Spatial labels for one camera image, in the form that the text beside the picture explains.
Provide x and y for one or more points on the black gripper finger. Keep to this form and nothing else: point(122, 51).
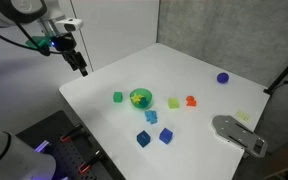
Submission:
point(82, 66)
point(72, 61)

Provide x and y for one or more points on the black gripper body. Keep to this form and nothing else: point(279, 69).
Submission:
point(64, 42)

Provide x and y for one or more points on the yellow spiky toy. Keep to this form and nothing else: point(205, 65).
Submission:
point(136, 98)

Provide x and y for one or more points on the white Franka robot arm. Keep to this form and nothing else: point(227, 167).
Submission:
point(4, 10)

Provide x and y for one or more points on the teal rubber toy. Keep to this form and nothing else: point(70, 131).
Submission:
point(144, 101)

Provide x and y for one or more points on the light blue bumpy toy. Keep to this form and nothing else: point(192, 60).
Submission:
point(151, 116)

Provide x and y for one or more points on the orange rubber toy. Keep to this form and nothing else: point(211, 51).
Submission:
point(191, 101)

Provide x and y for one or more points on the green cube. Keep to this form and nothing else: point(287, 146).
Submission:
point(117, 97)

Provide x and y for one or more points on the red and black clamp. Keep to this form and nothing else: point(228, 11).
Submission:
point(90, 162)
point(71, 133)

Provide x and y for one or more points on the green translucent bowl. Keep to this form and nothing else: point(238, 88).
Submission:
point(147, 93)

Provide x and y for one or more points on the black perforated board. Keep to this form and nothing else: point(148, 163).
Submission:
point(67, 151)

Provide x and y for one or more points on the dark blue cube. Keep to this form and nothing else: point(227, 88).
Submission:
point(143, 138)

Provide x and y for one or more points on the yellow-green cube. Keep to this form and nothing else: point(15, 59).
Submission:
point(173, 103)

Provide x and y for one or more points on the purple ball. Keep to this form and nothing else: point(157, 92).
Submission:
point(222, 78)

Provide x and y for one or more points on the pale yellow flat piece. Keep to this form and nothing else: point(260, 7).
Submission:
point(242, 116)

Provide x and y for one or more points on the grey metal mounting plate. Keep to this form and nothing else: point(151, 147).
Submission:
point(237, 133)

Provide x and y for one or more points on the black tripod stand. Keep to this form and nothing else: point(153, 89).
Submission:
point(284, 75)

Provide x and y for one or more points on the brown wooden shelf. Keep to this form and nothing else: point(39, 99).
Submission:
point(285, 163)

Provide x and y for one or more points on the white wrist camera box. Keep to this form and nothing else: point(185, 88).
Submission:
point(69, 24)

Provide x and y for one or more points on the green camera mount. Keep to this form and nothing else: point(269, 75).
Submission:
point(39, 42)

